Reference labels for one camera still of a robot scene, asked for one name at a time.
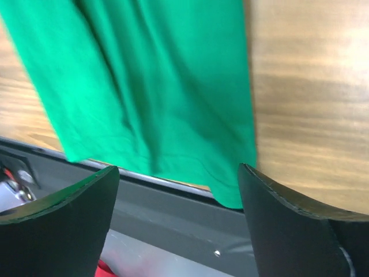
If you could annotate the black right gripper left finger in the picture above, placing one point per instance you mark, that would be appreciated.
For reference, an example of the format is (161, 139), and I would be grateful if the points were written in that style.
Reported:
(62, 234)

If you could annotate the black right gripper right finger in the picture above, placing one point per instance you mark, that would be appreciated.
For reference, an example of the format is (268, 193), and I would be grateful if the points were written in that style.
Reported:
(295, 235)

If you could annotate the green t shirt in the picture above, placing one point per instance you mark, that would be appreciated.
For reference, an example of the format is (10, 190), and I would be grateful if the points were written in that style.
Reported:
(160, 88)

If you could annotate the pink t shirt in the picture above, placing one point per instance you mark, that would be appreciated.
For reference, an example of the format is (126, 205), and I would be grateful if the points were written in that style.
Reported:
(103, 270)

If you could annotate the grey plastic bin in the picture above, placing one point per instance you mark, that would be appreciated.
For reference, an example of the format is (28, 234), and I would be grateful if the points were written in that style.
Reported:
(127, 256)

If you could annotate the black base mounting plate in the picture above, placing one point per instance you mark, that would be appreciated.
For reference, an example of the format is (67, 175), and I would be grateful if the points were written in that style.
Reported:
(185, 221)

